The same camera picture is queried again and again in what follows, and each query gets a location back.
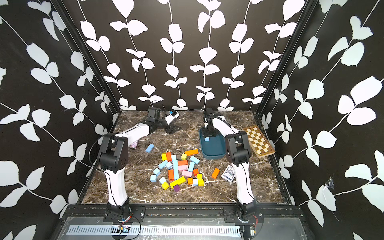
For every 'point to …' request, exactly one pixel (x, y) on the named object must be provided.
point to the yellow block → (164, 156)
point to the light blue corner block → (153, 178)
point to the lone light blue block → (149, 148)
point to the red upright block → (169, 156)
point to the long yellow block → (178, 181)
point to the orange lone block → (215, 173)
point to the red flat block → (182, 162)
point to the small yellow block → (165, 185)
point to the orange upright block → (171, 175)
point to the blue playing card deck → (229, 173)
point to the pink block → (187, 173)
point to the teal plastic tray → (213, 147)
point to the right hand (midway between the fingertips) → (204, 132)
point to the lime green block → (184, 156)
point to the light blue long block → (162, 164)
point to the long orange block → (191, 152)
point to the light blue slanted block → (191, 166)
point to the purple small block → (176, 188)
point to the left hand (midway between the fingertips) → (178, 121)
